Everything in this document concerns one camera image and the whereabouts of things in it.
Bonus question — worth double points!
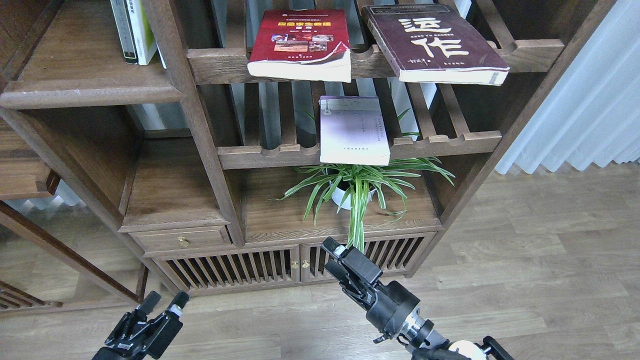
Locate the brass drawer knob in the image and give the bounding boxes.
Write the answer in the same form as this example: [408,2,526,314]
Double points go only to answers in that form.
[178,236,190,248]

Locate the red paperback book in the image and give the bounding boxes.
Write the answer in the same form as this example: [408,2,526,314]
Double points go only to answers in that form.
[247,9,352,83]

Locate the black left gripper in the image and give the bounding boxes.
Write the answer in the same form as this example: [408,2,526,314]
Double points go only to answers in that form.
[93,291,190,360]

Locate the white green upright book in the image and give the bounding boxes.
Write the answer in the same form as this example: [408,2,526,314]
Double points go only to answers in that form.
[125,0,158,66]

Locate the white sheer curtain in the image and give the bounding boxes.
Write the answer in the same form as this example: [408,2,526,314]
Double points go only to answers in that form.
[495,0,640,174]

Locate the maroon book white characters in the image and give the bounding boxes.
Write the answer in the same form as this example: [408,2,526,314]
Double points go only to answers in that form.
[361,3,510,86]

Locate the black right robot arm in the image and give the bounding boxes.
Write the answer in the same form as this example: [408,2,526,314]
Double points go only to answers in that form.
[322,237,513,360]

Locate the dark wooden bookshelf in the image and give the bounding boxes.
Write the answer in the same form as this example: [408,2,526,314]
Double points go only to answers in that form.
[1,0,615,296]

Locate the spider plant green leaves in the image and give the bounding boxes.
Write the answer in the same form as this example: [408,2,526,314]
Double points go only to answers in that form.
[279,156,455,251]

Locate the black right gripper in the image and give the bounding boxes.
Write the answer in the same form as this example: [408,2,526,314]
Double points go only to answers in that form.
[321,237,421,338]

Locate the pale lavender paperback book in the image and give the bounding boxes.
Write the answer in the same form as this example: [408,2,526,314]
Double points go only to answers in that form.
[318,95,390,166]

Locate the white plant pot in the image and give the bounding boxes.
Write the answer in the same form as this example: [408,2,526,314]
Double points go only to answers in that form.
[331,182,377,214]

